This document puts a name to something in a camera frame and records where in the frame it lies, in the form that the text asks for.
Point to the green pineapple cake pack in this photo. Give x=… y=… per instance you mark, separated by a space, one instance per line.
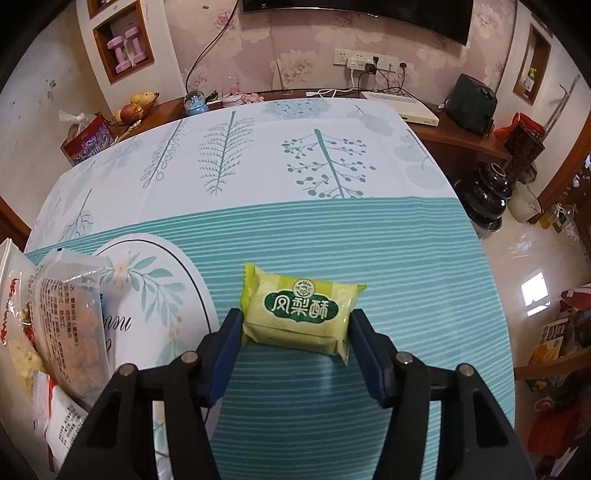
x=296 y=312

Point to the red bag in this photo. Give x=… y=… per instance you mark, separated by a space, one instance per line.
x=522 y=128

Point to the pink small ornament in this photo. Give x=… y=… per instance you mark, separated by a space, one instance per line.
x=252 y=98

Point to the wooden tv cabinet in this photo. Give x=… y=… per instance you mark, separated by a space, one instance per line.
x=456 y=150

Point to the pink dumbbell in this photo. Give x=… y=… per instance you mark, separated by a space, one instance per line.
x=132 y=37
x=116 y=45

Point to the right pink dumbbell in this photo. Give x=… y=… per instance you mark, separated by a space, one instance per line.
x=132 y=37

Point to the red gift box with bag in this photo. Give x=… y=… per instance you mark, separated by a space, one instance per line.
x=87 y=135

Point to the white bucket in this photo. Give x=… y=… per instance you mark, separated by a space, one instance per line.
x=523 y=204

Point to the white rice cake pack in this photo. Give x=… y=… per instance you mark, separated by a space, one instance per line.
x=65 y=306

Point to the white zip snack bag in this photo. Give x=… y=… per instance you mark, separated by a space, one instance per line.
x=57 y=419

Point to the white plastic storage bin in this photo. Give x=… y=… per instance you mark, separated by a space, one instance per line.
x=13 y=263

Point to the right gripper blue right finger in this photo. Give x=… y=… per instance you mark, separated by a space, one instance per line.
x=373 y=354

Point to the blue snow globe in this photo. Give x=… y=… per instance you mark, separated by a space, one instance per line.
x=194 y=103

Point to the wall power outlet strip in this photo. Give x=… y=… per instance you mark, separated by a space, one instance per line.
x=358 y=60

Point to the puffed corn clear bag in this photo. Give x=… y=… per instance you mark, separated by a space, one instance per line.
x=17 y=336

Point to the fruit bowl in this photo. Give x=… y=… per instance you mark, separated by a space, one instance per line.
x=138 y=107

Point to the white set-top box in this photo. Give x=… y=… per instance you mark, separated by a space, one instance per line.
x=409 y=108

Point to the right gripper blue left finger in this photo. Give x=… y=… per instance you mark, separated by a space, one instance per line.
x=219 y=355

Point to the left pink dumbbell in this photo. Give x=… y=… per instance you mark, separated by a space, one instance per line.
x=116 y=45

